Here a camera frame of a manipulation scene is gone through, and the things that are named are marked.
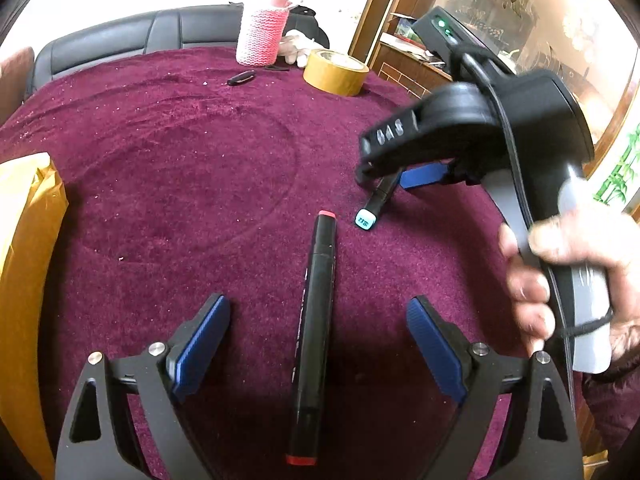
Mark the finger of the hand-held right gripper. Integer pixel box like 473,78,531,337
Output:
354,159,403,187
400,164,453,192

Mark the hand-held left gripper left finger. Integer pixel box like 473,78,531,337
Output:
54,293,232,480

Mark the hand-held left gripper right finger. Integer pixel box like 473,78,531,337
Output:
406,295,585,480

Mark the black marker blue cap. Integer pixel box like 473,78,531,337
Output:
355,167,401,232

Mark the black marker red cap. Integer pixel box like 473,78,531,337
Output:
285,209,337,466

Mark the person's right forearm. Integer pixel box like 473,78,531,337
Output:
581,347,640,461

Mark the person's right hand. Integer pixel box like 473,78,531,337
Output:
500,199,640,361

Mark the green bamboo poster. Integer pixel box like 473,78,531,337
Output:
592,124,640,211

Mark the yellow tape roll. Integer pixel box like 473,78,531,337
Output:
303,49,370,97

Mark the black bag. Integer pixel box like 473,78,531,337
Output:
287,5,331,53

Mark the wooden cabinet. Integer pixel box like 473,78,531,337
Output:
349,0,640,201

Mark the bottle in pink knitted sleeve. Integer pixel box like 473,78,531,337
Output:
236,0,294,67

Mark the yellow packet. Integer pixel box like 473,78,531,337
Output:
0,152,69,480

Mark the black leather sofa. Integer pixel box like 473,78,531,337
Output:
32,4,246,96

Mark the brown cushion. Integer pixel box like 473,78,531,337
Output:
0,47,35,126

